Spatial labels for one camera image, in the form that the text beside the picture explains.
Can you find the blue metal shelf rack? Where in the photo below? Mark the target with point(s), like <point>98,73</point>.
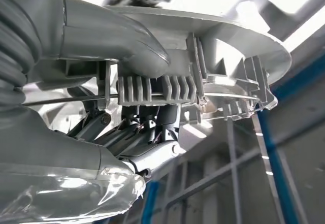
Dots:
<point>277,168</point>

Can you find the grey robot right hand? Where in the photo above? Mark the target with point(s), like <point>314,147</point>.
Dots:
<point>50,168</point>

